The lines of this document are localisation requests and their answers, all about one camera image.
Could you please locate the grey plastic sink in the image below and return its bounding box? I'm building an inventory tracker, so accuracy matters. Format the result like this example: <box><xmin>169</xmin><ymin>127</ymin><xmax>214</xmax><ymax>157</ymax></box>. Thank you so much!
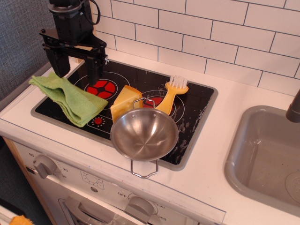
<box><xmin>225</xmin><ymin>105</ymin><xmax>300</xmax><ymax>217</ymax></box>

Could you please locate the grey right oven knob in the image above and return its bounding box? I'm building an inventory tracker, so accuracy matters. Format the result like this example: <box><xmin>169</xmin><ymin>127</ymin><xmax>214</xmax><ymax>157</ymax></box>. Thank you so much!
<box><xmin>124</xmin><ymin>196</ymin><xmax>154</xmax><ymax>224</ymax></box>

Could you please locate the grey faucet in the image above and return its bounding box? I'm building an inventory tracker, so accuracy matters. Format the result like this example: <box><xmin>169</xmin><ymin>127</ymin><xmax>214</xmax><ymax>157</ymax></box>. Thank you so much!
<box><xmin>285</xmin><ymin>90</ymin><xmax>300</xmax><ymax>123</ymax></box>

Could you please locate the orange black object corner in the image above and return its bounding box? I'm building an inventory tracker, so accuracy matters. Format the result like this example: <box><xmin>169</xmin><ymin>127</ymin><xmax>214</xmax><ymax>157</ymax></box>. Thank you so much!
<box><xmin>9</xmin><ymin>215</ymin><xmax>33</xmax><ymax>225</ymax></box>

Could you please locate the grey oven door handle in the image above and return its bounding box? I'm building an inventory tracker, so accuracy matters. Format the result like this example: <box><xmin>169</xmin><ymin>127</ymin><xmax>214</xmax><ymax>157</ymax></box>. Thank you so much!
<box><xmin>65</xmin><ymin>197</ymin><xmax>122</xmax><ymax>225</ymax></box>

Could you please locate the black toy stovetop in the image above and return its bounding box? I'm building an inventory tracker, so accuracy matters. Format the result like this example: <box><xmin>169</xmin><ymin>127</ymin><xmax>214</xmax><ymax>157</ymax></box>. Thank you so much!
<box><xmin>30</xmin><ymin>59</ymin><xmax>219</xmax><ymax>172</ymax></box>

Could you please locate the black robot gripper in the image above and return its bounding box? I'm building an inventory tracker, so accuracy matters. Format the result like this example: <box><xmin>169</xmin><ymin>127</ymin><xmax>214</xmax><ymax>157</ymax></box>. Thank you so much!
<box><xmin>39</xmin><ymin>0</ymin><xmax>108</xmax><ymax>86</ymax></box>

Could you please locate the grey left oven knob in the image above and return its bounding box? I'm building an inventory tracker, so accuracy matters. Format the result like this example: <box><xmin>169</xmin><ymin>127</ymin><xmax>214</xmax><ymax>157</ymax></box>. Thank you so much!
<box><xmin>33</xmin><ymin>155</ymin><xmax>57</xmax><ymax>179</ymax></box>

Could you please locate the green rag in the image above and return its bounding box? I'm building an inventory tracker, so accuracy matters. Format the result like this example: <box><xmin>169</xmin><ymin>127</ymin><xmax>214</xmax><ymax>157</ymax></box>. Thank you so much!
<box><xmin>29</xmin><ymin>72</ymin><xmax>108</xmax><ymax>128</ymax></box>

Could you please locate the steel two-handled pan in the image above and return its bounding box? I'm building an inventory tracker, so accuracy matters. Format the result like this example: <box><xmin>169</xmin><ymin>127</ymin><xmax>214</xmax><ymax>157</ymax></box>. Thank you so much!
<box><xmin>110</xmin><ymin>97</ymin><xmax>179</xmax><ymax>179</ymax></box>

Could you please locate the yellow dish brush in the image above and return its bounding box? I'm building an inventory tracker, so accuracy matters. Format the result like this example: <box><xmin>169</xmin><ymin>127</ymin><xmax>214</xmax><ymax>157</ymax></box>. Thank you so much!
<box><xmin>156</xmin><ymin>75</ymin><xmax>189</xmax><ymax>115</ymax></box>

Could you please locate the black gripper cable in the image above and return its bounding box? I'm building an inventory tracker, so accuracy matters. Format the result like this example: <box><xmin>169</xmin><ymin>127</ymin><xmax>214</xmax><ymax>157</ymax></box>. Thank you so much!
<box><xmin>82</xmin><ymin>0</ymin><xmax>101</xmax><ymax>25</ymax></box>

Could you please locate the grey oven knob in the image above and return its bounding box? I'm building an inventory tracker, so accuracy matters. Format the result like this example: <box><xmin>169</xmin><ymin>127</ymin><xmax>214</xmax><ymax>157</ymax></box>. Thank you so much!
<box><xmin>33</xmin><ymin>155</ymin><xmax>57</xmax><ymax>179</ymax></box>
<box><xmin>124</xmin><ymin>196</ymin><xmax>154</xmax><ymax>224</ymax></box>

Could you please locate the yellow toy cheese wedge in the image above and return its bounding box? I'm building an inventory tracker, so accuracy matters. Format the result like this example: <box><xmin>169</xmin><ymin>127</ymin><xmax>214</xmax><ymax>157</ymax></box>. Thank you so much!
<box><xmin>110</xmin><ymin>85</ymin><xmax>142</xmax><ymax>122</ymax></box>

